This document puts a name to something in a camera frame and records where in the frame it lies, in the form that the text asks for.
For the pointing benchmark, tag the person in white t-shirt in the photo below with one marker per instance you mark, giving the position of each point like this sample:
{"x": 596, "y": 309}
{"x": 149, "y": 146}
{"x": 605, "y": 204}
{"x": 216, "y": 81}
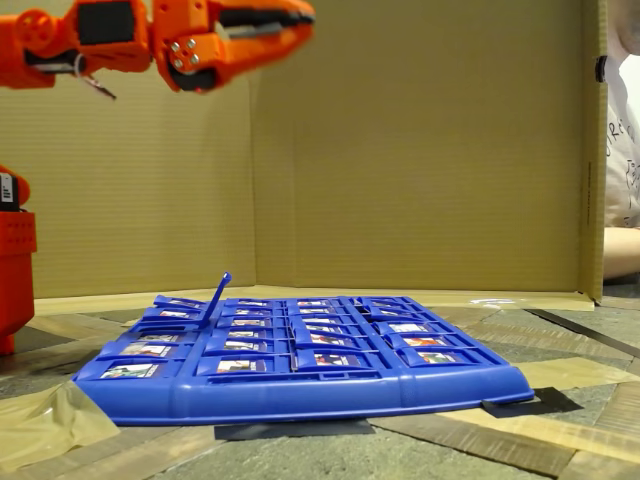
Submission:
{"x": 622, "y": 150}

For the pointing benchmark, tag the blue plastic game board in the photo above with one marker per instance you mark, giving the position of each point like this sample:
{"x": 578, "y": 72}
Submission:
{"x": 300, "y": 397}

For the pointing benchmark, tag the red character tile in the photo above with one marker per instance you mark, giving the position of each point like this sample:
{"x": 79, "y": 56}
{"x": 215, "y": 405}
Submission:
{"x": 160, "y": 338}
{"x": 215, "y": 300}

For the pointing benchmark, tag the brown cardboard wall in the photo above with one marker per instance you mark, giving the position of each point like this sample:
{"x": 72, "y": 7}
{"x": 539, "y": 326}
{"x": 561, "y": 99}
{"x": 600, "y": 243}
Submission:
{"x": 400, "y": 150}

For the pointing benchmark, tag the long thin black tape strip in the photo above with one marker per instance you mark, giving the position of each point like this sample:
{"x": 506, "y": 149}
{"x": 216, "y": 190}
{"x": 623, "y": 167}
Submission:
{"x": 580, "y": 332}

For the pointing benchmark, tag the red-orange gripper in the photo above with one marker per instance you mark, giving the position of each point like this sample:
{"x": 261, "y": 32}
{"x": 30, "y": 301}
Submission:
{"x": 200, "y": 31}

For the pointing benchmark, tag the blue cartridge with orange label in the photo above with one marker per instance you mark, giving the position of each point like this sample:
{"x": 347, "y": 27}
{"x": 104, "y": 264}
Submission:
{"x": 425, "y": 342}

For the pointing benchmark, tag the crinkled clear tape sheet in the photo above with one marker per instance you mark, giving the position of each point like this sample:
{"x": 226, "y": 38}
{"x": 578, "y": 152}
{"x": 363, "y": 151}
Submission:
{"x": 45, "y": 425}

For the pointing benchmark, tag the brown clear tape patch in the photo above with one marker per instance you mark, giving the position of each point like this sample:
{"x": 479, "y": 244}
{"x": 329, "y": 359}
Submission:
{"x": 575, "y": 374}

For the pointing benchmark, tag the blue cartridge with white label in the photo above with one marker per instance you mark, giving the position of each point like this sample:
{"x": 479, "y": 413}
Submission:
{"x": 410, "y": 328}

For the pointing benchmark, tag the small black clip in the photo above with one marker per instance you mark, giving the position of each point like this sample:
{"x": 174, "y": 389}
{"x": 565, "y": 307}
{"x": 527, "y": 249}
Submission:
{"x": 600, "y": 69}

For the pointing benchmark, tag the red-orange robot arm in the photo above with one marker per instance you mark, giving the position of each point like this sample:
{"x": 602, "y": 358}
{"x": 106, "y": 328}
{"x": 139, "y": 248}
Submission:
{"x": 30, "y": 30}

